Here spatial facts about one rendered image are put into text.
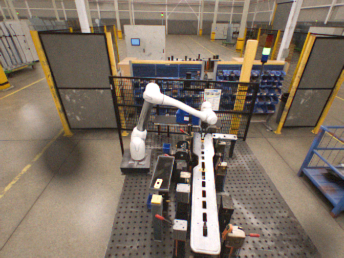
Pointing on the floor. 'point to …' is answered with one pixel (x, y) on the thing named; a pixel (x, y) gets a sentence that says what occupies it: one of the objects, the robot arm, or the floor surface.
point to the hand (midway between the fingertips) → (202, 136)
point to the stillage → (326, 172)
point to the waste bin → (281, 106)
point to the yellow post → (251, 46)
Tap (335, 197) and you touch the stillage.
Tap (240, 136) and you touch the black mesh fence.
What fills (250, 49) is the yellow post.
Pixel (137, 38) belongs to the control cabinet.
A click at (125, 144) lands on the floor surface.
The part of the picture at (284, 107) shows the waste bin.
